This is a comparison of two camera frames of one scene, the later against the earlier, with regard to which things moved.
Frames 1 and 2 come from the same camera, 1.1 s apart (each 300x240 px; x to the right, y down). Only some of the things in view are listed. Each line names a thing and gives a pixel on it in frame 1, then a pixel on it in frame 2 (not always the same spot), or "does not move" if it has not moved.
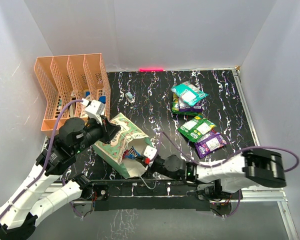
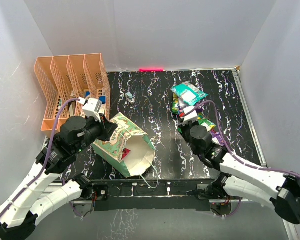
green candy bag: [175, 103] does not move
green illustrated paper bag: [121, 152] does not move
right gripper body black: [158, 165] → [185, 130]
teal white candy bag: [189, 93] does not move
